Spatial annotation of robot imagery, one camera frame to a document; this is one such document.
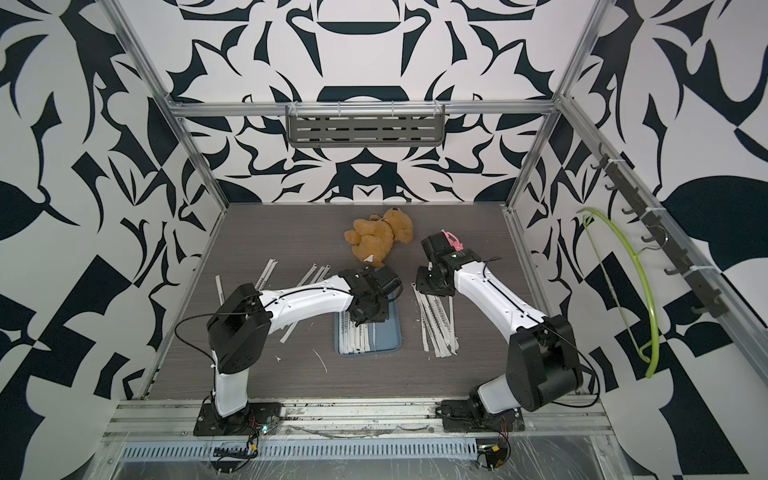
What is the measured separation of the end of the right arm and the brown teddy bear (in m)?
0.23

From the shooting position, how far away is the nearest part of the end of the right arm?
2.00ft

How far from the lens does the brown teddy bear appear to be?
3.22 ft
